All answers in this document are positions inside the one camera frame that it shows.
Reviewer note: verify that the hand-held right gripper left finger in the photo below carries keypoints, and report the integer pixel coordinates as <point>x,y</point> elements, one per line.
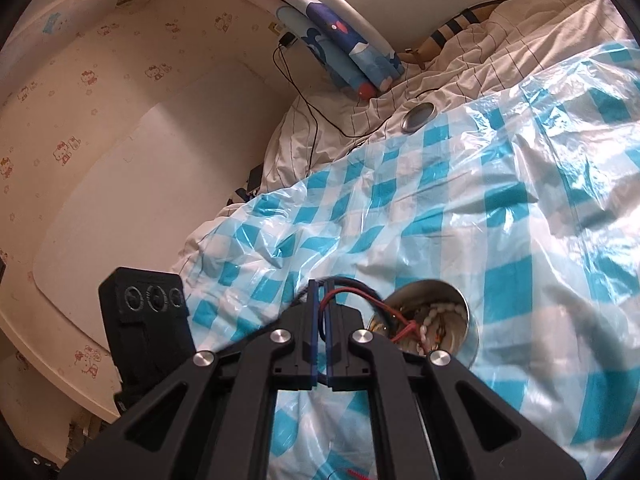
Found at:
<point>313,330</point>

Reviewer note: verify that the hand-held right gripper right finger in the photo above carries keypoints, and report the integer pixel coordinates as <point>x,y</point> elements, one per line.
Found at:
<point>328,330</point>

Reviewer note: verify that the round metal tin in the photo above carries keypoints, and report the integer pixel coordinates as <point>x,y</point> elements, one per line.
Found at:
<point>440,291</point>

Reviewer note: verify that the red thread piece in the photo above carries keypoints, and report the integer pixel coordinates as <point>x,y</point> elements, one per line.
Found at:
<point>356,474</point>

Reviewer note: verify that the small black box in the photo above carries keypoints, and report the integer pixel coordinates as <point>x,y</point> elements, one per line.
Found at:
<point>254,180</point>

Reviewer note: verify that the blue checked plastic sheet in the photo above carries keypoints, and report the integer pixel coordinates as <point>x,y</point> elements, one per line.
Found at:
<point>450,210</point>

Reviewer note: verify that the round metal tin lid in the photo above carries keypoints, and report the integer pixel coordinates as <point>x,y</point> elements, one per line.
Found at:
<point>419,117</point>

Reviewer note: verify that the blue whale print curtain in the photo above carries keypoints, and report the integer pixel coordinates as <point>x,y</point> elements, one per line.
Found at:
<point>345,45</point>

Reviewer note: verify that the black charger plug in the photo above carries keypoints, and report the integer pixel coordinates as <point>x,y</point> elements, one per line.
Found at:
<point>287,40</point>

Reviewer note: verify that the dark striped pillow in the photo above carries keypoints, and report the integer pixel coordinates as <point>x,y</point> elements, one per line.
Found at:
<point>450,35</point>

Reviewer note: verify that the white striped quilt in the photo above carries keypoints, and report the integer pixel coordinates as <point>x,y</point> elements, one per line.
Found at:
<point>500,60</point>

